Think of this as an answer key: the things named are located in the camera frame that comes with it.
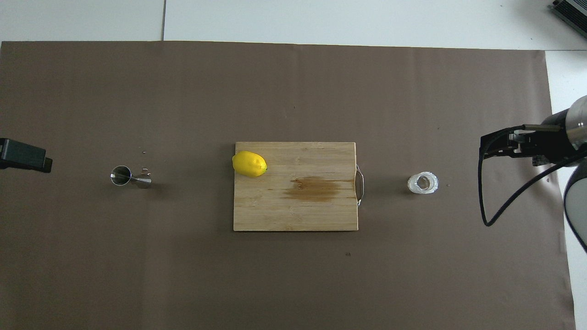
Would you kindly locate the steel double jigger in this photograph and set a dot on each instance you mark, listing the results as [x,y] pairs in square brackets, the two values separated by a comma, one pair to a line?
[121,176]

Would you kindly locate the brown paper table mat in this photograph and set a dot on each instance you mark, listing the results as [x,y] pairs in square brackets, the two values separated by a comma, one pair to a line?
[183,91]

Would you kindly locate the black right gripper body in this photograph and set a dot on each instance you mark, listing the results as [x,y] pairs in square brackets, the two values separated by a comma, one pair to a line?
[557,142]

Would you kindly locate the clear faceted glass cup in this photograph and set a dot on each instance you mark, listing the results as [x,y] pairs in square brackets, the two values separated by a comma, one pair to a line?
[415,183]

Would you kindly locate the yellow lemon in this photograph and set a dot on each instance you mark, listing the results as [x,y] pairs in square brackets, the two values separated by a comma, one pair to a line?
[250,164]

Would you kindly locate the grey ribbed metal device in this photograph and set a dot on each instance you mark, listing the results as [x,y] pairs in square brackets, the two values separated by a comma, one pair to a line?
[573,9]

